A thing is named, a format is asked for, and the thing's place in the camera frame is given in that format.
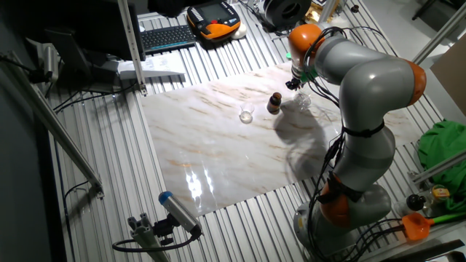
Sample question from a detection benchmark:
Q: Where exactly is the aluminium profile beside monitor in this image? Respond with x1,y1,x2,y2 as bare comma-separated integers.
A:
116,0,149,96

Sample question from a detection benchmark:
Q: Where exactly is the silver camera with blue cap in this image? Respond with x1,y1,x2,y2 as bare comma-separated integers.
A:
158,191,203,236

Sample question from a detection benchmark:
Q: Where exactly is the brown cardboard sheet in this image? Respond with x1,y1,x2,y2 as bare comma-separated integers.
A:
430,43,466,117

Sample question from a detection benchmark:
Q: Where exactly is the short aluminium post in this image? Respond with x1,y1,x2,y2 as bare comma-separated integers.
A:
319,0,338,17

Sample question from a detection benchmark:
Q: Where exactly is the orange plastic funnel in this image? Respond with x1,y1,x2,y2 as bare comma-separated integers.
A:
402,213,435,241

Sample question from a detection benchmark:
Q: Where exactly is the silver cylinder device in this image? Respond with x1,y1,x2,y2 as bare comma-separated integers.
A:
42,44,60,83

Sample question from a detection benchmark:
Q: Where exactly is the white paper sheet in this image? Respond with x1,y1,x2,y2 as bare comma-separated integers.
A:
116,54,186,80

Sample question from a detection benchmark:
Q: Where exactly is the black computer monitor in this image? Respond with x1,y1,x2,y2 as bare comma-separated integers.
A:
21,0,146,62

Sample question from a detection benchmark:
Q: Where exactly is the grey camera mount profile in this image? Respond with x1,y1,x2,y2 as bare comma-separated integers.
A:
127,213,170,262

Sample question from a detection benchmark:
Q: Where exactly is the orange black teach pendant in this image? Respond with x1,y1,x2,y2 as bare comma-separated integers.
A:
186,1,242,41

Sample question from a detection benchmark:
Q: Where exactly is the white rounded mouse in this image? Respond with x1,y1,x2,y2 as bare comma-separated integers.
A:
231,23,248,40

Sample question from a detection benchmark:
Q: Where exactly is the green cloth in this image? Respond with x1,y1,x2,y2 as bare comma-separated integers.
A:
417,119,466,212

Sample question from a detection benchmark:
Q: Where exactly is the white marble pattern mat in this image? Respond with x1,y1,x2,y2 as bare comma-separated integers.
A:
141,65,423,218

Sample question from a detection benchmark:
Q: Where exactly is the long diagonal aluminium bar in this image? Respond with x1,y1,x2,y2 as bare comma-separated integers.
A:
5,50,106,199

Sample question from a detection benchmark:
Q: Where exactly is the yellow lidded small jar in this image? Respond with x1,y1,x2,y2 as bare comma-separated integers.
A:
430,184,451,203

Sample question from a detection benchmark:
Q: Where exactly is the tall clear glass beaker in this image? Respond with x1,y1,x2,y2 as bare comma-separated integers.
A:
293,90,312,108

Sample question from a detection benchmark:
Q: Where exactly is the black round spool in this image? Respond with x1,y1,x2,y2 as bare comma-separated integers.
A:
262,0,313,32

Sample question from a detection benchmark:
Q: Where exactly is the aluminium frame bar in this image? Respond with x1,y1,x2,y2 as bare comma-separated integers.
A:
407,151,466,185
411,1,466,66

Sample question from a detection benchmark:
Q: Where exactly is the black camera cable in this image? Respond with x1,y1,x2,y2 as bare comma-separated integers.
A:
111,232,200,253

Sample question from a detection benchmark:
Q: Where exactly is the brown glass bottle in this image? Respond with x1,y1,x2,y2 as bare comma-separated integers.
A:
266,92,283,116

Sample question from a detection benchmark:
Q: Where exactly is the gold foil wrapper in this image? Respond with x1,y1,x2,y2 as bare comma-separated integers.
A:
304,3,341,26

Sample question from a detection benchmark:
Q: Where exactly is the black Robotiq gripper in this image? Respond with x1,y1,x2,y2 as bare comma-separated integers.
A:
285,77,303,92

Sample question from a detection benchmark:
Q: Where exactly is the short clear glass beaker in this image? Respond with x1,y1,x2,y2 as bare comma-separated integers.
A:
239,101,255,124

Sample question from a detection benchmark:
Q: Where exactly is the green tool handle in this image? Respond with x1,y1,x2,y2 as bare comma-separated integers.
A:
431,212,466,225

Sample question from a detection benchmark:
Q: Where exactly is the black capped clear bottle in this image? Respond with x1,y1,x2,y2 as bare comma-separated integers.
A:
395,194,427,218

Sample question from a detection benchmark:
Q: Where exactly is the black computer keyboard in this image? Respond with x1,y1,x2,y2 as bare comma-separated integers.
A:
140,24,197,55

